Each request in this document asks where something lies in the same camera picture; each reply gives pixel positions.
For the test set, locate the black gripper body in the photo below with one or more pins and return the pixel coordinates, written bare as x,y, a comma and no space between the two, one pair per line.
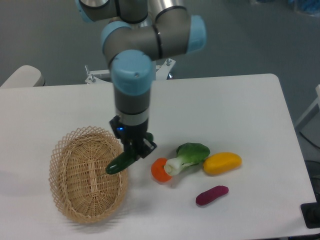
129,134

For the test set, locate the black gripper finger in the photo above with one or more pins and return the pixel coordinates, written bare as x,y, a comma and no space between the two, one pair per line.
145,147
130,153

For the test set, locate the dark green cucumber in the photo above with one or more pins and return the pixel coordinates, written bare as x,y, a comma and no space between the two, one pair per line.
118,164

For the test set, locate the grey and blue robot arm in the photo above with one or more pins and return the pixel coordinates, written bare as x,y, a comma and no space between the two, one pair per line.
140,32

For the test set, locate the woven wicker basket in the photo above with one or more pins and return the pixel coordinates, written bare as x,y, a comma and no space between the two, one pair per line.
81,189

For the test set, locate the orange carrot slice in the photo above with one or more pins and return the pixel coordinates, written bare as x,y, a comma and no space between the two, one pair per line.
158,172

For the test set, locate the green bok choy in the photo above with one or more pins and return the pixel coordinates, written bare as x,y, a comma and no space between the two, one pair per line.
187,155

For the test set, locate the yellow mango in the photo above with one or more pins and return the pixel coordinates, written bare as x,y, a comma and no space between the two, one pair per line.
221,162

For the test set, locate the purple sweet potato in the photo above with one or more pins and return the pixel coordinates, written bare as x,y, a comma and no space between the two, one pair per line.
211,195

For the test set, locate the white chair armrest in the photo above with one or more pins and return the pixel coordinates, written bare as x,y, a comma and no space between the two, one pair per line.
25,76

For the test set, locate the black device at table edge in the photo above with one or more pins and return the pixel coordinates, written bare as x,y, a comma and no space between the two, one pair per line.
311,214

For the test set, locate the white furniture frame right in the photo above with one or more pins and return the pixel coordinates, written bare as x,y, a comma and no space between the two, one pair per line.
309,113

